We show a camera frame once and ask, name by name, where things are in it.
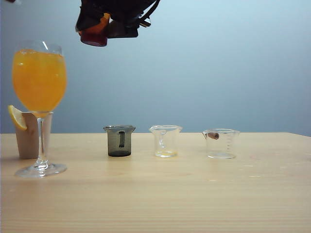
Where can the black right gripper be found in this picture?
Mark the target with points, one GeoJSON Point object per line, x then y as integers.
{"type": "Point", "coordinates": [119, 8]}

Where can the amber glass measuring cup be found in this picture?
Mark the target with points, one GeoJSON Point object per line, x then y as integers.
{"type": "Point", "coordinates": [93, 37]}

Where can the smoky grey measuring cup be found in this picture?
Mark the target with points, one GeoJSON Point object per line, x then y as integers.
{"type": "Point", "coordinates": [113, 143]}

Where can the plain clear measuring cup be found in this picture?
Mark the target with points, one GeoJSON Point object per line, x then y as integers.
{"type": "Point", "coordinates": [170, 143]}

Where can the light wooden cup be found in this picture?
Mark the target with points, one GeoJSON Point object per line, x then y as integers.
{"type": "Point", "coordinates": [28, 140]}

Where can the clear measuring cup printed scale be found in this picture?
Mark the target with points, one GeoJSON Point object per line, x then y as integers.
{"type": "Point", "coordinates": [223, 148]}

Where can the stemmed wine glass with juice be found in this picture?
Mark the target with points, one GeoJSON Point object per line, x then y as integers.
{"type": "Point", "coordinates": [39, 80]}

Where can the yellow lemon slice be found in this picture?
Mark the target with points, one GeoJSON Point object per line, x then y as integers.
{"type": "Point", "coordinates": [17, 119]}

